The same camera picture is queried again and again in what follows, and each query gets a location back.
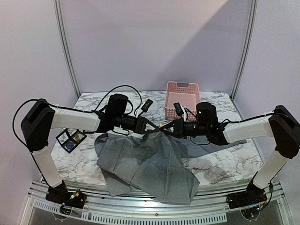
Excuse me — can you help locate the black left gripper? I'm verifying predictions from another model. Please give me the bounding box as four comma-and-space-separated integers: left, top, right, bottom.
114, 113, 160, 135

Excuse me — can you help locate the grey button-up shirt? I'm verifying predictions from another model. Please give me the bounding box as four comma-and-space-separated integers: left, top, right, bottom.
94, 132, 246, 205

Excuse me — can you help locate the round green orange badge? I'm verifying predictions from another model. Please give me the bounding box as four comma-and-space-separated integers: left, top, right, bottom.
75, 134, 84, 142

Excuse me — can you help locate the round blue badge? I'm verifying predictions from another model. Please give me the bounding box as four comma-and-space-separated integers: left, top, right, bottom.
66, 143, 73, 150

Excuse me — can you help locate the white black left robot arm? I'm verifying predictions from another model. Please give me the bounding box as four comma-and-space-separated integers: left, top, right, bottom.
21, 94, 159, 214

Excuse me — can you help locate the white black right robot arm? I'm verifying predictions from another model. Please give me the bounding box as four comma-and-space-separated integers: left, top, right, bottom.
160, 102, 300, 212

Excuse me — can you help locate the pink perforated plastic basket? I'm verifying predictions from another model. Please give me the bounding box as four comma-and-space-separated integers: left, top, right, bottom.
165, 81, 201, 120

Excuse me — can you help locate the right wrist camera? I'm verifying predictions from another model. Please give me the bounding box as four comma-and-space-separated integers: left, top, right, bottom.
173, 102, 188, 121

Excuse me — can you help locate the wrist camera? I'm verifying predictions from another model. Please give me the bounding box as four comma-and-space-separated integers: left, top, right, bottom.
173, 102, 188, 121
134, 99, 153, 118

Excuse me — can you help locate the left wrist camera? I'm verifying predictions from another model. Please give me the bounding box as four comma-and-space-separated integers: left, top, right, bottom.
134, 99, 153, 118

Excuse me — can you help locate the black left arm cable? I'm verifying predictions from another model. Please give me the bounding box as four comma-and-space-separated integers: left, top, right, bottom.
11, 85, 143, 150

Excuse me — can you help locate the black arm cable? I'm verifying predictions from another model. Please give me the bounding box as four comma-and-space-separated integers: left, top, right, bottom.
11, 85, 143, 150
189, 112, 282, 146

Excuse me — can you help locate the black frame display box pair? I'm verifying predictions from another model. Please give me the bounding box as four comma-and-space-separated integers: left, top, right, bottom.
56, 128, 87, 154

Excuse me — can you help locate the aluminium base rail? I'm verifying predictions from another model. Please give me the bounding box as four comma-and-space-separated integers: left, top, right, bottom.
21, 182, 293, 225

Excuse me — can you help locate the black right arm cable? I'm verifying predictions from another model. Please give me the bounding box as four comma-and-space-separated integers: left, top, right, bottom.
189, 112, 282, 146

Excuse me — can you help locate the right aluminium corner post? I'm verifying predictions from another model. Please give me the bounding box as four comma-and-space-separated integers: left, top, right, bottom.
230, 0, 258, 100

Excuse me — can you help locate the aluminium corner post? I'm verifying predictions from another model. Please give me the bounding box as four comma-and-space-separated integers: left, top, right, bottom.
53, 0, 81, 98
230, 0, 258, 100

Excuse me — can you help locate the left aluminium corner post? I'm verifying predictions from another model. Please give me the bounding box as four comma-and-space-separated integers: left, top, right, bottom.
53, 0, 81, 98

